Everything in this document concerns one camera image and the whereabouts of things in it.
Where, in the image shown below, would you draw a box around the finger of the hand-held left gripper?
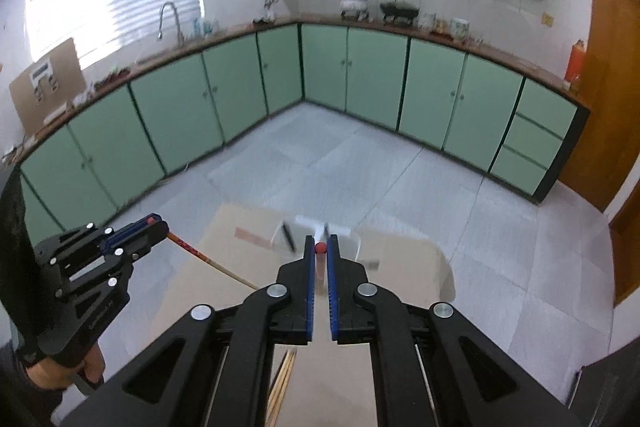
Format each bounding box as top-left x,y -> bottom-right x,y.
36,214 -> 168,268
55,234 -> 168,300

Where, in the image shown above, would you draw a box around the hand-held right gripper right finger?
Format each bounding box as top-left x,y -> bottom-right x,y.
325,234 -> 583,427

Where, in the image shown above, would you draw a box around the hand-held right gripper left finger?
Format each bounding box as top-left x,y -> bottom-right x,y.
60,234 -> 317,427

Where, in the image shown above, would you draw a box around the red patterned chopstick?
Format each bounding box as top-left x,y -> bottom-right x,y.
314,242 -> 327,295
145,217 -> 258,292

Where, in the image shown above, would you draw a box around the white utensil holder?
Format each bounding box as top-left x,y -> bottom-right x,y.
272,214 -> 362,260

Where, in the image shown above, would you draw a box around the pile of wooden chopsticks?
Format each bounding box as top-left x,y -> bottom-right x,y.
267,347 -> 298,427

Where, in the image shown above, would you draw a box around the person's left forearm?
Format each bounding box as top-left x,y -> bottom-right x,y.
0,164 -> 63,427

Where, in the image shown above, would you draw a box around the person's left hand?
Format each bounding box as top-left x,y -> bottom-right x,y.
22,349 -> 105,390

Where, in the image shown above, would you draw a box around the beige tablecloth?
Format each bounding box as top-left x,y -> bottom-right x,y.
150,202 -> 456,427

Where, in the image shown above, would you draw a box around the cardboard board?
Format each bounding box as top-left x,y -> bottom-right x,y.
9,38 -> 83,135

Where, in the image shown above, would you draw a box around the metal sink faucet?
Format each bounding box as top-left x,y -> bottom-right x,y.
157,2 -> 185,45

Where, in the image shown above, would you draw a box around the green drawer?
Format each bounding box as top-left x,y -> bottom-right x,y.
490,147 -> 553,198
515,79 -> 578,138
502,117 -> 566,168

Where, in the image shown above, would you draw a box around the green base cabinets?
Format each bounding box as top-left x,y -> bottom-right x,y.
17,23 -> 591,233

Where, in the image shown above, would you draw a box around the dark grey object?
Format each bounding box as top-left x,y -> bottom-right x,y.
570,347 -> 640,427

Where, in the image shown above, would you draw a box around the black cooking pot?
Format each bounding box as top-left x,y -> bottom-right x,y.
379,0 -> 420,26

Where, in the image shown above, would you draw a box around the wooden door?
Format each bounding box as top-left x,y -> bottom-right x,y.
607,187 -> 640,308
557,0 -> 640,212

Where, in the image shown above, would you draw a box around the brown kitchen countertop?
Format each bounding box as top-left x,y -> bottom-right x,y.
0,19 -> 591,168

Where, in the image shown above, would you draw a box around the red thermos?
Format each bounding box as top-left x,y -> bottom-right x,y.
565,39 -> 586,90

